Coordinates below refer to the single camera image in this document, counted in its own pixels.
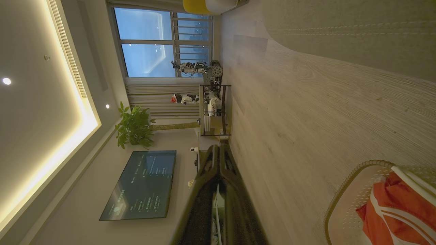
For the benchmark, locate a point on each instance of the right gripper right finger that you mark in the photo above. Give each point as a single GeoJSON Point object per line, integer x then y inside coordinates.
{"type": "Point", "coordinates": [238, 211]}

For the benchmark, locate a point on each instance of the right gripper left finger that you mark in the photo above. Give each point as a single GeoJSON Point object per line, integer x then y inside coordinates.
{"type": "Point", "coordinates": [199, 204]}

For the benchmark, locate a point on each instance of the red jersey with white stripes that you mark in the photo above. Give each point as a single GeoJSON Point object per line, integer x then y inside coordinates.
{"type": "Point", "coordinates": [402, 207]}

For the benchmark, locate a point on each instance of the grey fabric sofa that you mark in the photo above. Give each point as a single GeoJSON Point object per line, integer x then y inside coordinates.
{"type": "Point", "coordinates": [357, 37]}

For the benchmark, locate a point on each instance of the green leafy potted plant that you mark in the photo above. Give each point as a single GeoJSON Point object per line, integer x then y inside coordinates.
{"type": "Point", "coordinates": [134, 127]}

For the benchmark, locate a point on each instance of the white robot with red part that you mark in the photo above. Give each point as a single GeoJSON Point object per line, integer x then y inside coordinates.
{"type": "Point", "coordinates": [185, 98]}

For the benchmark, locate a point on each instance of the white woven laundry basket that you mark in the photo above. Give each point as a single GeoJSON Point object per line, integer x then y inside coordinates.
{"type": "Point", "coordinates": [347, 204]}

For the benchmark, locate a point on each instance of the beige pleated curtain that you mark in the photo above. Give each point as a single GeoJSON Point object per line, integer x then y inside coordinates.
{"type": "Point", "coordinates": [160, 98]}

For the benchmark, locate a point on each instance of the white robot with wheeled base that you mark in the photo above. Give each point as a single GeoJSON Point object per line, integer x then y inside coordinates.
{"type": "Point", "coordinates": [196, 68]}

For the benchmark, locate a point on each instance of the glowing ceiling light strip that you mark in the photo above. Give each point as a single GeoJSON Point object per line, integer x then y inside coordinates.
{"type": "Point", "coordinates": [73, 112]}

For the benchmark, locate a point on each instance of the large window with railing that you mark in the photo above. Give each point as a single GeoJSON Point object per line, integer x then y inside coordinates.
{"type": "Point", "coordinates": [146, 41]}

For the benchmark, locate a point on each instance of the yellow and white chair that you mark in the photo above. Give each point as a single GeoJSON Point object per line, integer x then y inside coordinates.
{"type": "Point", "coordinates": [204, 6]}

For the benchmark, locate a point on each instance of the small white security camera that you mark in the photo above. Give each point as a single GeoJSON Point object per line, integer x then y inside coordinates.
{"type": "Point", "coordinates": [193, 149]}

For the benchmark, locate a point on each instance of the wall-mounted flat television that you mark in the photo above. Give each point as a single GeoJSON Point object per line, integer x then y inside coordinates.
{"type": "Point", "coordinates": [143, 185]}

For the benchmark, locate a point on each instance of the black frame shelf table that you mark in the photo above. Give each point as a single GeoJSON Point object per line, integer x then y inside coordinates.
{"type": "Point", "coordinates": [213, 112]}

